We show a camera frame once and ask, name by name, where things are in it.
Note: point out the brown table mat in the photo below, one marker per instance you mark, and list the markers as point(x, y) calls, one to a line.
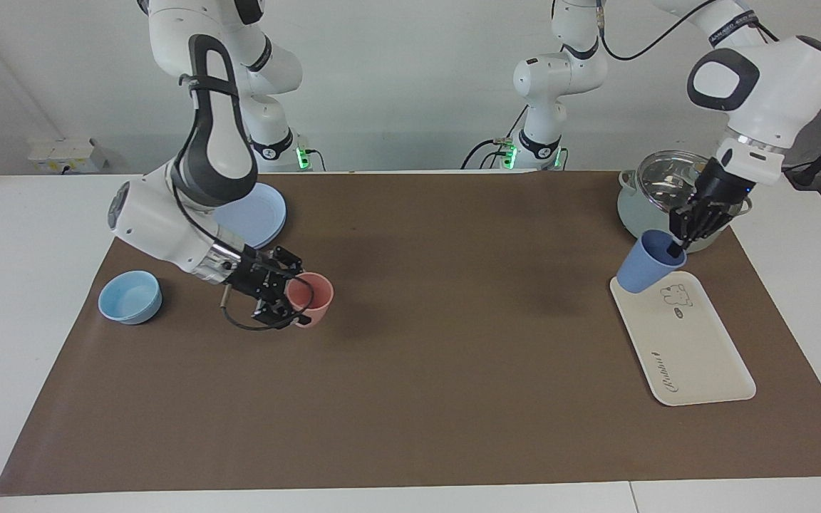
point(410, 356)

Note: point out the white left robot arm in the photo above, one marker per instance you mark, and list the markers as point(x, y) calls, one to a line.
point(774, 85)

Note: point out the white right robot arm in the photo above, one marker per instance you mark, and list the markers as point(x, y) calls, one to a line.
point(161, 221)

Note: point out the blue plastic plate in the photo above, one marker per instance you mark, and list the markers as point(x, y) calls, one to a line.
point(268, 214)

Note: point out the cream tray with bear print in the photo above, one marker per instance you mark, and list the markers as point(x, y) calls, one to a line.
point(681, 342)

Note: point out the light blue bowl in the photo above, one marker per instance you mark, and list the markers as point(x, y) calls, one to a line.
point(129, 299)

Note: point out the blue plastic cup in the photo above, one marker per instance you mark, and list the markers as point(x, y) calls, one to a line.
point(642, 271)

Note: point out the pale green cooking pot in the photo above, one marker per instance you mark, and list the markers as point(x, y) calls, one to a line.
point(631, 214)

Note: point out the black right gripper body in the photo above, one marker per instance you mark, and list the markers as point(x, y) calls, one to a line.
point(250, 274)

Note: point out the glass pot lid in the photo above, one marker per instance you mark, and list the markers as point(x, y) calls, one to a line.
point(667, 182)

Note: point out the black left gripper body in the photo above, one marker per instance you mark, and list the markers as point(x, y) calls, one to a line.
point(718, 187)

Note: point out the pink plastic cup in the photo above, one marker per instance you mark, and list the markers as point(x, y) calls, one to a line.
point(314, 296)

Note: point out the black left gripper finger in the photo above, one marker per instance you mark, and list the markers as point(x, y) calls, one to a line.
point(711, 221)
point(685, 219)

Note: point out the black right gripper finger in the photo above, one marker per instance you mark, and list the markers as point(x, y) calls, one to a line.
point(275, 310)
point(288, 260)

